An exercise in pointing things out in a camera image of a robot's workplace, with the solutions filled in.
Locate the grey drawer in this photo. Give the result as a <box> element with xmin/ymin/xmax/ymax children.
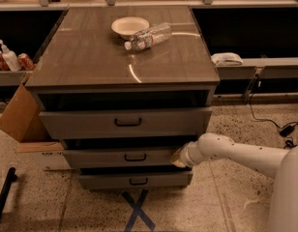
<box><xmin>78</xmin><ymin>170</ymin><xmax>193</xmax><ymax>190</ymax></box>
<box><xmin>40</xmin><ymin>107</ymin><xmax>212</xmax><ymax>139</ymax></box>
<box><xmin>63</xmin><ymin>147</ymin><xmax>176</xmax><ymax>169</ymax></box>

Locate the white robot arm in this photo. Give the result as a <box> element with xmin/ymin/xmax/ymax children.
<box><xmin>170</xmin><ymin>132</ymin><xmax>298</xmax><ymax>232</ymax></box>

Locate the grey bottom drawer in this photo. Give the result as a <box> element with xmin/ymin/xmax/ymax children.
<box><xmin>78</xmin><ymin>170</ymin><xmax>193</xmax><ymax>190</ymax></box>

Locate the grey drawer cabinet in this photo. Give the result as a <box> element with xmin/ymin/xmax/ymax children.
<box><xmin>26</xmin><ymin>6</ymin><xmax>220</xmax><ymax>176</ymax></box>

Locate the grey top drawer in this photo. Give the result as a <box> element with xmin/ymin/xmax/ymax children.
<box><xmin>40</xmin><ymin>107</ymin><xmax>212</xmax><ymax>139</ymax></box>

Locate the folded white cloth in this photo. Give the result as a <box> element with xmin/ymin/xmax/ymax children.
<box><xmin>211</xmin><ymin>52</ymin><xmax>243</xmax><ymax>66</ymax></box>

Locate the black power adapter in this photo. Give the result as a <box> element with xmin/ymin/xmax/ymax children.
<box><xmin>280</xmin><ymin>125</ymin><xmax>295</xmax><ymax>137</ymax></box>

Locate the clear plastic water bottle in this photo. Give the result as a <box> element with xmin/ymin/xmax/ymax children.
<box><xmin>124</xmin><ymin>22</ymin><xmax>171</xmax><ymax>51</ymax></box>

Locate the white printed cardboard box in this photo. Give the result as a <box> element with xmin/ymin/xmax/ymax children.
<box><xmin>16</xmin><ymin>141</ymin><xmax>71</xmax><ymax>171</ymax></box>

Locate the white paper bowl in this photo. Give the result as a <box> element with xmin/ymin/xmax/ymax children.
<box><xmin>111</xmin><ymin>16</ymin><xmax>149</xmax><ymax>40</ymax></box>

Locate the brown cardboard box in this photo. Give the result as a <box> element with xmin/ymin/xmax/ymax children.
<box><xmin>0</xmin><ymin>73</ymin><xmax>50</xmax><ymax>143</ymax></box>

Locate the black bar lower left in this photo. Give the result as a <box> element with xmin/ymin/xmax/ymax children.
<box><xmin>0</xmin><ymin>167</ymin><xmax>17</xmax><ymax>218</ymax></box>

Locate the red soda can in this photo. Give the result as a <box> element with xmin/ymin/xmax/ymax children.
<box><xmin>18</xmin><ymin>53</ymin><xmax>35</xmax><ymax>71</ymax></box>

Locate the black cable on floor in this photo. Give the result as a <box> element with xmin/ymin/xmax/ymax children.
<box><xmin>248</xmin><ymin>94</ymin><xmax>298</xmax><ymax>150</ymax></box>

